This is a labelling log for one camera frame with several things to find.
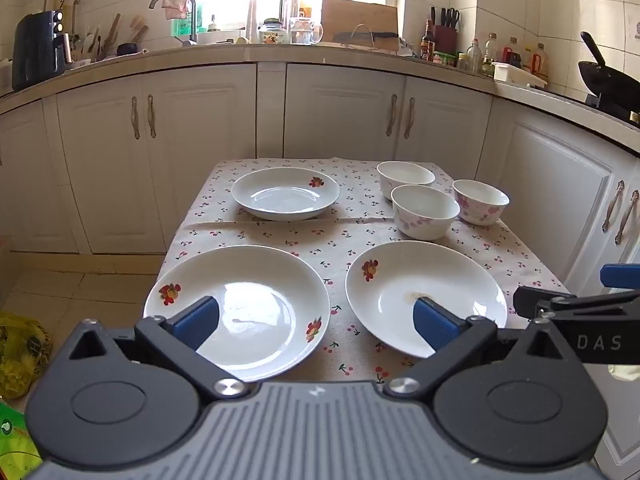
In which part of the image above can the cherry-print tablecloth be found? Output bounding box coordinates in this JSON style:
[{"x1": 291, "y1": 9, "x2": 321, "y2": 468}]
[{"x1": 159, "y1": 157, "x2": 571, "y2": 386}]

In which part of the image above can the chrome kitchen faucet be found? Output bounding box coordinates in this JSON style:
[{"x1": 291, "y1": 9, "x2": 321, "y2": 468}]
[{"x1": 149, "y1": 0, "x2": 198, "y2": 46}]

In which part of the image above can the yellow plastic bag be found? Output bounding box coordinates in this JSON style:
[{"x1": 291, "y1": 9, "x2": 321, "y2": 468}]
[{"x1": 0, "y1": 311, "x2": 53, "y2": 401}]

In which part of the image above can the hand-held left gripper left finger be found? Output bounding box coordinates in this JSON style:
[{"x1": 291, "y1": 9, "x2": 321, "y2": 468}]
[{"x1": 67, "y1": 296, "x2": 251, "y2": 402}]

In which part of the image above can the wooden cutting board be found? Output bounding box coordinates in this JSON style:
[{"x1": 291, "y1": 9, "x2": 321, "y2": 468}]
[{"x1": 320, "y1": 0, "x2": 398, "y2": 43}]

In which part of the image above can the small white pink-flower bowl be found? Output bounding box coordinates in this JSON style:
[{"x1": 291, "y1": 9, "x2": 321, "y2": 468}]
[{"x1": 452, "y1": 179, "x2": 510, "y2": 226}]

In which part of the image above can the orange cooking oil bottle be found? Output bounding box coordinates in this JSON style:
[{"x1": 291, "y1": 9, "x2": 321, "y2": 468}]
[{"x1": 531, "y1": 43, "x2": 549, "y2": 81}]

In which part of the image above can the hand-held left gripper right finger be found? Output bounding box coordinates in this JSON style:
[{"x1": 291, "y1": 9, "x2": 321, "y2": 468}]
[{"x1": 382, "y1": 296, "x2": 571, "y2": 402}]

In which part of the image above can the plain white bowl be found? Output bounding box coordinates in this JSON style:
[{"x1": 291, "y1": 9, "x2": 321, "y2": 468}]
[{"x1": 376, "y1": 161, "x2": 436, "y2": 202}]

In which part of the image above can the glass teapot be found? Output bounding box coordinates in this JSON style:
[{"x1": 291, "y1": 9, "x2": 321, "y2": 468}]
[{"x1": 289, "y1": 16, "x2": 324, "y2": 45}]

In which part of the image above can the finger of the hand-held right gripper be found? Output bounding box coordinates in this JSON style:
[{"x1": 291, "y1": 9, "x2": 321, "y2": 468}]
[
  {"x1": 599, "y1": 263, "x2": 640, "y2": 289},
  {"x1": 513, "y1": 285, "x2": 640, "y2": 322}
]

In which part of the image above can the black air fryer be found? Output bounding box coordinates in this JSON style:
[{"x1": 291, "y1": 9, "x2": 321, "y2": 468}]
[{"x1": 11, "y1": 10, "x2": 68, "y2": 92}]

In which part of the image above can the white plastic tray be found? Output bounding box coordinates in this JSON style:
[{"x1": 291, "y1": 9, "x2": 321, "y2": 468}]
[{"x1": 494, "y1": 62, "x2": 548, "y2": 88}]

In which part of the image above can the black wok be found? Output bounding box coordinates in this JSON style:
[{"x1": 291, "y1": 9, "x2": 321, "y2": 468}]
[{"x1": 577, "y1": 31, "x2": 640, "y2": 98}]

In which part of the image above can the dark red knife block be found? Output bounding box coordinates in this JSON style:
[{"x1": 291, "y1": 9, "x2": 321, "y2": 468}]
[{"x1": 431, "y1": 7, "x2": 460, "y2": 56}]

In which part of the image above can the kitchen utensil rack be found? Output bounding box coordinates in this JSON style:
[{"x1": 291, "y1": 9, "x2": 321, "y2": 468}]
[{"x1": 72, "y1": 12, "x2": 151, "y2": 61}]

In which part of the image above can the green tissue pack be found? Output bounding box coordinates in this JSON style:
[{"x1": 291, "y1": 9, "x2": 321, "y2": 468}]
[{"x1": 0, "y1": 400, "x2": 43, "y2": 480}]

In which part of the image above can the glass jar with lid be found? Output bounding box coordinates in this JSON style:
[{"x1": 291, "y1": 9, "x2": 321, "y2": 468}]
[{"x1": 258, "y1": 18, "x2": 287, "y2": 45}]

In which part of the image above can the black gas stove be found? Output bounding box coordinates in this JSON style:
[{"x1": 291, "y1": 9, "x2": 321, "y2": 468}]
[{"x1": 584, "y1": 91, "x2": 640, "y2": 126}]

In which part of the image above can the green dish soap bottle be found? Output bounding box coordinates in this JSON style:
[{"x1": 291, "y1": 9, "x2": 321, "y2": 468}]
[{"x1": 170, "y1": 0, "x2": 207, "y2": 38}]

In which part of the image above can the white fruit-print plate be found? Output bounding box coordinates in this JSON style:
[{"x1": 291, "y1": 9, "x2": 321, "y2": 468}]
[
  {"x1": 345, "y1": 241, "x2": 508, "y2": 359},
  {"x1": 231, "y1": 167, "x2": 341, "y2": 221},
  {"x1": 144, "y1": 245, "x2": 331, "y2": 382}
]

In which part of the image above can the dark sauce bottle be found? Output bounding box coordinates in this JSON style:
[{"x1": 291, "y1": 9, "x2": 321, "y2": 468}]
[{"x1": 420, "y1": 20, "x2": 436, "y2": 62}]

